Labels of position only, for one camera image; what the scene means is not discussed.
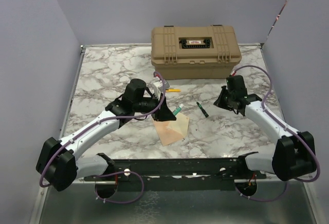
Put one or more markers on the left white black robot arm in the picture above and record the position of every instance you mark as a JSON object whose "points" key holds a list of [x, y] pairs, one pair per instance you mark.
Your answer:
{"points": [[60, 161]]}

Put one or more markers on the tan plastic toolbox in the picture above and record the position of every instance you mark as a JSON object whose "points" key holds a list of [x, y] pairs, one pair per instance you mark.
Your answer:
{"points": [[209, 52]]}

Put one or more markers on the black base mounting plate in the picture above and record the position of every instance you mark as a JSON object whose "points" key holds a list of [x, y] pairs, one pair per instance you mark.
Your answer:
{"points": [[176, 174]]}

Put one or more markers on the white green glue stick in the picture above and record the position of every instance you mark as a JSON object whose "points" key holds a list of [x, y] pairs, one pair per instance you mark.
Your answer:
{"points": [[178, 109]]}

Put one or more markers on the black green marker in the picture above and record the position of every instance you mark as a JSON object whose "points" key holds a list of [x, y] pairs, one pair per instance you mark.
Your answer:
{"points": [[202, 109]]}

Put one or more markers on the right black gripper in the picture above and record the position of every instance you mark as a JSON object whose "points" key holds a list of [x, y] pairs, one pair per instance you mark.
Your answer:
{"points": [[220, 102]]}

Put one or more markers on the yellow black pen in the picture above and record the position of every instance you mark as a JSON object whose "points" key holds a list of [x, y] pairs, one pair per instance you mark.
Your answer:
{"points": [[173, 90]]}

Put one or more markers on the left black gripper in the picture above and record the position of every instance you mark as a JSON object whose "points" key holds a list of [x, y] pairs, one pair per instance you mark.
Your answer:
{"points": [[163, 113]]}

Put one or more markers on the peach paper envelope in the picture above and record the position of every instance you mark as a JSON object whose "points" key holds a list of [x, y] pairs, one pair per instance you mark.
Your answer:
{"points": [[172, 131]]}

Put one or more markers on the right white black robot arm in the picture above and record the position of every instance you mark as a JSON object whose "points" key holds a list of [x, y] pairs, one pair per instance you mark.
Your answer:
{"points": [[294, 150]]}

